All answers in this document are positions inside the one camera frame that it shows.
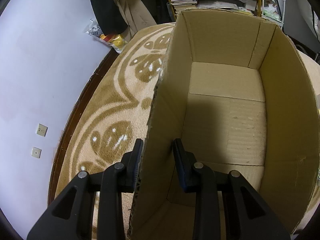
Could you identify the brown cardboard box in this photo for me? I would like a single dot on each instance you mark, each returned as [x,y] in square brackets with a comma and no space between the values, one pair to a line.
[236,92]

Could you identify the clear plastic snack bag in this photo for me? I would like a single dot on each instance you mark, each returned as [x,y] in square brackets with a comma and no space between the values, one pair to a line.
[116,41]

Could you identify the lower white wall socket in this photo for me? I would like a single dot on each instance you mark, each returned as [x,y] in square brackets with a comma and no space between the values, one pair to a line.
[36,152]

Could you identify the white wall socket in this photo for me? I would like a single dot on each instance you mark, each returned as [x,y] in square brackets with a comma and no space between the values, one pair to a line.
[42,130]
[36,152]

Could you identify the beige hanging trench coat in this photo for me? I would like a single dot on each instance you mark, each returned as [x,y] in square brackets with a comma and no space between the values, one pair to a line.
[135,15]

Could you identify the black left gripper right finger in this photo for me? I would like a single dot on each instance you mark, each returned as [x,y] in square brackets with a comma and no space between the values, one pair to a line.
[247,215]

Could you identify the stack of books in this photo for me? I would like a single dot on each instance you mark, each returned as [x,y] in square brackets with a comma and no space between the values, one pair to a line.
[180,5]

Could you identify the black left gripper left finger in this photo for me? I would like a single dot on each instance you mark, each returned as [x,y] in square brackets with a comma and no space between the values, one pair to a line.
[70,215]

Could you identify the beige floral patterned rug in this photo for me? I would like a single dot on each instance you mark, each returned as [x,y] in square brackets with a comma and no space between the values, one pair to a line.
[119,110]

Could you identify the upper white wall socket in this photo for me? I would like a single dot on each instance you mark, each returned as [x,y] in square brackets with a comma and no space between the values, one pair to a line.
[42,130]

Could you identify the white rolling cart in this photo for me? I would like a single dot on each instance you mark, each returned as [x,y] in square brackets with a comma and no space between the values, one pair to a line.
[273,10]

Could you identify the black hanging coat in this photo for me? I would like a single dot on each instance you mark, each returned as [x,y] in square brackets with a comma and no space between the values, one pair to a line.
[108,16]

